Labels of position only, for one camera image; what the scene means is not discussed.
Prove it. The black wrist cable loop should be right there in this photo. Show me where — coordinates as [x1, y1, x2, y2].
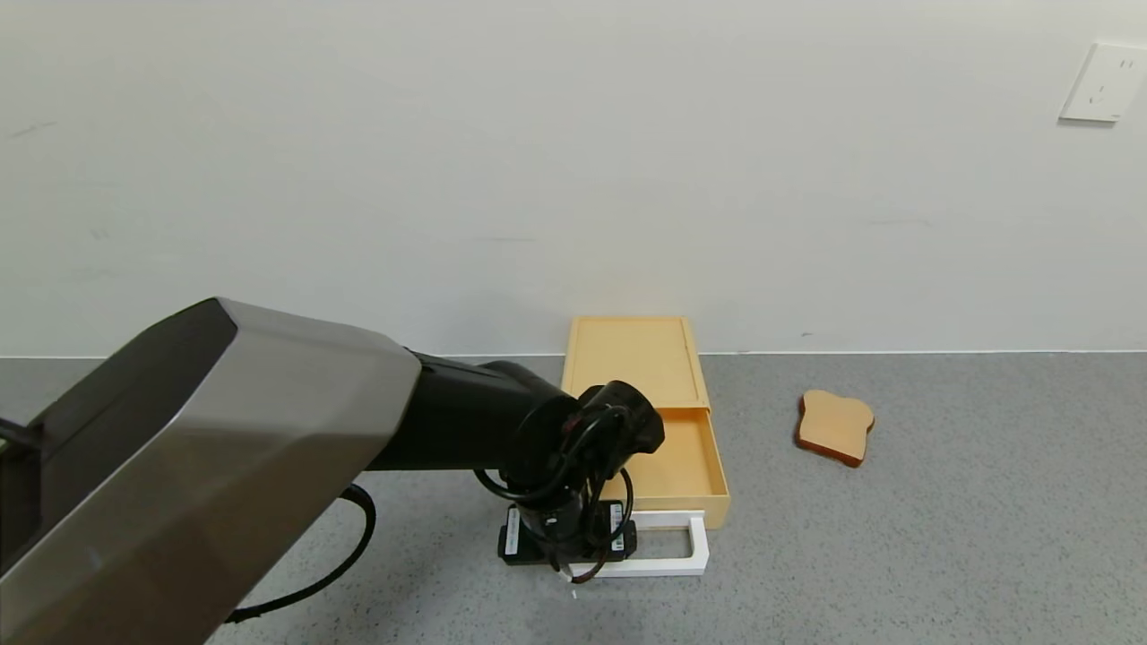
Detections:
[473, 408, 635, 561]

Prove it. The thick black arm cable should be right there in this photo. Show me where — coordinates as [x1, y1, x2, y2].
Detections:
[224, 484, 377, 625]

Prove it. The toast slice toy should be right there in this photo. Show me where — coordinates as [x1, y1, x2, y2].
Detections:
[794, 389, 875, 469]

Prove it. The thin red braided cable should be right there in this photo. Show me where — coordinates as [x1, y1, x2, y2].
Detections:
[548, 555, 612, 586]

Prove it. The white wall socket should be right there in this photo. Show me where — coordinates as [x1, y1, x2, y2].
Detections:
[1058, 41, 1147, 125]

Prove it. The yellow drawer with white handle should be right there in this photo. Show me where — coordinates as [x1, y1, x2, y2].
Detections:
[573, 408, 731, 579]

